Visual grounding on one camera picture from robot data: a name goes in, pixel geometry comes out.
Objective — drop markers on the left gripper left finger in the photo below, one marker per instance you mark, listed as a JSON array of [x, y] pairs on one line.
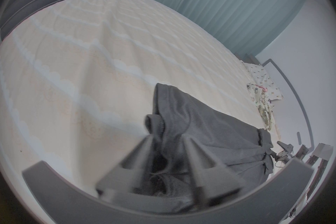
[[118, 181]]

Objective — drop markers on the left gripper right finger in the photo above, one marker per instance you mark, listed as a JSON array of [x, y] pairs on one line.
[[212, 186]]

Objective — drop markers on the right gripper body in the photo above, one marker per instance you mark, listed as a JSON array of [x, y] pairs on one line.
[[284, 148]]

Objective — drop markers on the black T-shirt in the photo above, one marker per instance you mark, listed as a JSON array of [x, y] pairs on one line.
[[210, 133]]

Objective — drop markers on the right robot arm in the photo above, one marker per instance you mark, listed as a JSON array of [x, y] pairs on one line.
[[321, 152]]

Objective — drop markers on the bed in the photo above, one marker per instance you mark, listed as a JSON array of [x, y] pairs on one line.
[[91, 73]]

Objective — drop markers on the white printed garment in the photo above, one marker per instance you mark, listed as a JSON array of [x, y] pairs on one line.
[[265, 110]]

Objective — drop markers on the pink garment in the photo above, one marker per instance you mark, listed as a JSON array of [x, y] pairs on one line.
[[262, 87]]

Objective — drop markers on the white printed pillow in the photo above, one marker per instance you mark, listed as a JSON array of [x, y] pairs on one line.
[[270, 81]]

